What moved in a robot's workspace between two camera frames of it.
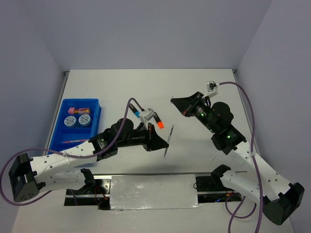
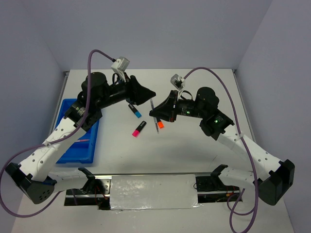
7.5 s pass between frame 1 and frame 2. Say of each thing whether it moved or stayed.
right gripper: moved
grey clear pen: moved
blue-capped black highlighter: stayed
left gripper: moved
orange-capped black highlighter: stayed
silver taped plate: stayed
